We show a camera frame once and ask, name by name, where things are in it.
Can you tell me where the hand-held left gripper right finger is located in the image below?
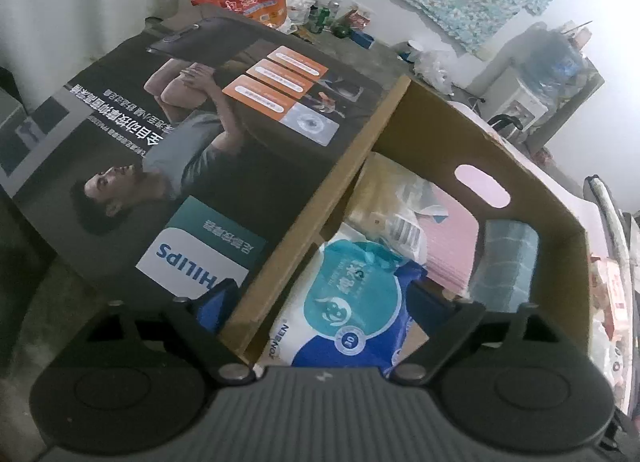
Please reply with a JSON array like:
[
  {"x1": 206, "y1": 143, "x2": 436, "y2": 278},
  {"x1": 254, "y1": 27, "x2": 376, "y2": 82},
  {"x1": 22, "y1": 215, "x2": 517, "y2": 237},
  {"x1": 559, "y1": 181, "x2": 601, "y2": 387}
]
[{"x1": 390, "y1": 282, "x2": 556, "y2": 383}]

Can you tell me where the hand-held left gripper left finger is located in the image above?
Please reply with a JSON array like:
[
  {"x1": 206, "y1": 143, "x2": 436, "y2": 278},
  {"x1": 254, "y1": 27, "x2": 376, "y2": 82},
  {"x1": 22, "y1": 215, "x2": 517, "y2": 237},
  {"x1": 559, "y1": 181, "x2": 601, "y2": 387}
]
[{"x1": 85, "y1": 278, "x2": 256, "y2": 385}]

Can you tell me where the blue towel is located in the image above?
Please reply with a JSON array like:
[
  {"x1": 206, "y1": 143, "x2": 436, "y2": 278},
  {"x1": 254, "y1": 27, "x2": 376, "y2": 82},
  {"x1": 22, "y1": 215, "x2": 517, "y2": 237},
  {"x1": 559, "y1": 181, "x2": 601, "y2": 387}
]
[{"x1": 467, "y1": 219, "x2": 541, "y2": 313}]

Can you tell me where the blue white wet wipes pack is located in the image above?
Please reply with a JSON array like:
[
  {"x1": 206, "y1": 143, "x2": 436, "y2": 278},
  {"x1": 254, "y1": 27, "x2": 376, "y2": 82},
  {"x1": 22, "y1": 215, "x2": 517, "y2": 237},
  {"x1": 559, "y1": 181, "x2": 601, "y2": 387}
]
[{"x1": 270, "y1": 237, "x2": 431, "y2": 378}]

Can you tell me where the printed cardboard box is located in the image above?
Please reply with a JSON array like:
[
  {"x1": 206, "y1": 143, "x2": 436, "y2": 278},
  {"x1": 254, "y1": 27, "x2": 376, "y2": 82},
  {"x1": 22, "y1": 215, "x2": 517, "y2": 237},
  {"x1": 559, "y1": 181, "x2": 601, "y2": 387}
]
[{"x1": 0, "y1": 9, "x2": 593, "y2": 368}]

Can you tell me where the crumpled clear plastic wrapper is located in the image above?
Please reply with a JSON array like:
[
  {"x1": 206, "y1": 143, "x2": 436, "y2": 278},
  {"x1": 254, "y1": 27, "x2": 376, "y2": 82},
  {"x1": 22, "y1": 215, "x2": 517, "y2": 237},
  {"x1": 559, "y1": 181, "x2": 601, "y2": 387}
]
[{"x1": 345, "y1": 152, "x2": 451, "y2": 263}]

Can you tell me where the pink wet wipes pack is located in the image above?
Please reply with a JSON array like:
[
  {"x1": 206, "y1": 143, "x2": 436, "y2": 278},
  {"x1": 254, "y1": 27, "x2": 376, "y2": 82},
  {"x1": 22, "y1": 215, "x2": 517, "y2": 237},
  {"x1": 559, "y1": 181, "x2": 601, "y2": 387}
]
[{"x1": 590, "y1": 254, "x2": 632, "y2": 393}]

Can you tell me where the black steel kettle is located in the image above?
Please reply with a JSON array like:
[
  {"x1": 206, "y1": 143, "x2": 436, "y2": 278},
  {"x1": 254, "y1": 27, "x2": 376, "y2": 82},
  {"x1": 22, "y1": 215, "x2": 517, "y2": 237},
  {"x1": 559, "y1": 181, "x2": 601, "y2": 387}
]
[{"x1": 487, "y1": 114, "x2": 526, "y2": 145}]

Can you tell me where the clear plastic bag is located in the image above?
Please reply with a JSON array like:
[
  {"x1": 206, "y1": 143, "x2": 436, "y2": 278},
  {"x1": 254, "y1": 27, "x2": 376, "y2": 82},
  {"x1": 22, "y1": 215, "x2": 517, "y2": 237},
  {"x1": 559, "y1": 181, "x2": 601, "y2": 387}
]
[{"x1": 412, "y1": 49, "x2": 456, "y2": 95}]

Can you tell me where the blue water jug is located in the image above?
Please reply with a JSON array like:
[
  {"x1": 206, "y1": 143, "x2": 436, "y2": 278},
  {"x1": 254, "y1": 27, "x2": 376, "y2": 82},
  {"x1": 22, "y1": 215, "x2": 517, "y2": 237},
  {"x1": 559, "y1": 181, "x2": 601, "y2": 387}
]
[{"x1": 525, "y1": 24, "x2": 588, "y2": 102}]

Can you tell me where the red snack packet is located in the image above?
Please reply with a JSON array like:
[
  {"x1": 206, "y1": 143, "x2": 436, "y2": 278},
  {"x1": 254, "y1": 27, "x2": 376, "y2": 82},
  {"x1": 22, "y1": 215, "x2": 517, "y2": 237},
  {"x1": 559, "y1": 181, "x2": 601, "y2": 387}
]
[{"x1": 345, "y1": 9, "x2": 376, "y2": 47}]

